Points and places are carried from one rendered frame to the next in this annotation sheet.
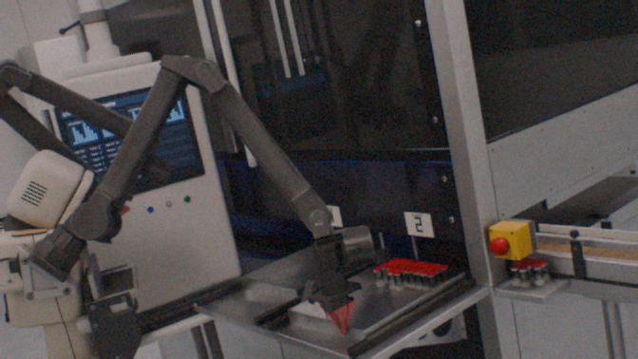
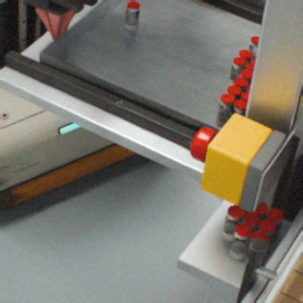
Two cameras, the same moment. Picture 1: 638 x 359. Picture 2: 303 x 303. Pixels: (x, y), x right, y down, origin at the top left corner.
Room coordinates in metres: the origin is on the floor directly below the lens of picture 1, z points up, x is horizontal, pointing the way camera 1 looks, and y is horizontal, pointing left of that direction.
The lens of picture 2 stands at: (1.04, -1.01, 1.68)
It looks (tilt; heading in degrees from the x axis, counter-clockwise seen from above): 41 degrees down; 65
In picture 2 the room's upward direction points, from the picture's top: 6 degrees clockwise
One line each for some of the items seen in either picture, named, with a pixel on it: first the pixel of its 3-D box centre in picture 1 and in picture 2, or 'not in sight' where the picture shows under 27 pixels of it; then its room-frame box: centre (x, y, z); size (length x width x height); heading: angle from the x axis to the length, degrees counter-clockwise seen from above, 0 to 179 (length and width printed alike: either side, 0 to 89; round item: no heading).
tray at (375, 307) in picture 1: (377, 297); (182, 59); (1.53, -0.07, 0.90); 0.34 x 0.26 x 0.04; 129
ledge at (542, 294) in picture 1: (535, 285); (249, 253); (1.48, -0.43, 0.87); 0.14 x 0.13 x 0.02; 128
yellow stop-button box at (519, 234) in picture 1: (512, 238); (241, 162); (1.46, -0.39, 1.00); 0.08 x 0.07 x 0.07; 128
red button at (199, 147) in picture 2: (499, 245); (208, 146); (1.44, -0.35, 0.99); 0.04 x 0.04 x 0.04; 38
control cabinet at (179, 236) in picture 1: (136, 181); not in sight; (2.18, 0.58, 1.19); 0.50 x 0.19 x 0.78; 118
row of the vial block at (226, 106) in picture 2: (407, 277); (248, 82); (1.60, -0.16, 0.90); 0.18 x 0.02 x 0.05; 39
